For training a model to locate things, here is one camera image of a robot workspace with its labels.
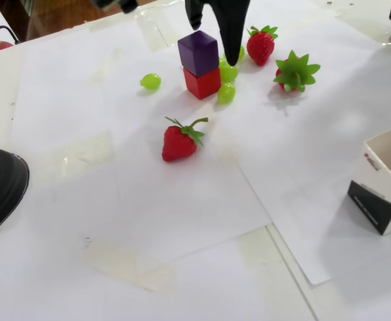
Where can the green plastic grape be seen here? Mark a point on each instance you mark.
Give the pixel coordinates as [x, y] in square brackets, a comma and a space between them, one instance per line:
[228, 74]
[241, 53]
[150, 82]
[226, 93]
[222, 61]

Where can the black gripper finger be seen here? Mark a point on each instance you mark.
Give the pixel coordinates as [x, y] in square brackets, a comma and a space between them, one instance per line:
[195, 13]
[232, 30]

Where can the purple wooden cube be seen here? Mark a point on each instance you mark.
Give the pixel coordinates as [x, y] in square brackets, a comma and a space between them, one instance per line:
[197, 53]

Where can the white and black carton box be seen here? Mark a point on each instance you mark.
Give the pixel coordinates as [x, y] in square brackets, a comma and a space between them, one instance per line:
[376, 187]

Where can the black round stand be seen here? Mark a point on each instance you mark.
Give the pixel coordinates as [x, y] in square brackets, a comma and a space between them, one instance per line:
[1, 187]

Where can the red wooden cube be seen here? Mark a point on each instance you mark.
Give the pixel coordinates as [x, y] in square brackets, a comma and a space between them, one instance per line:
[202, 83]

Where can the red strawberry with thin leaves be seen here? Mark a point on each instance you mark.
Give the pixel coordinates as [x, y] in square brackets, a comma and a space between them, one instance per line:
[260, 47]

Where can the red strawberry with long stem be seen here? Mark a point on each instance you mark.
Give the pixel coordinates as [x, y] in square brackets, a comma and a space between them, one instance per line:
[178, 145]

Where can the red strawberry with broad leaves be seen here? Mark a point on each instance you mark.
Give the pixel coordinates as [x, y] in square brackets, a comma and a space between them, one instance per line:
[296, 72]

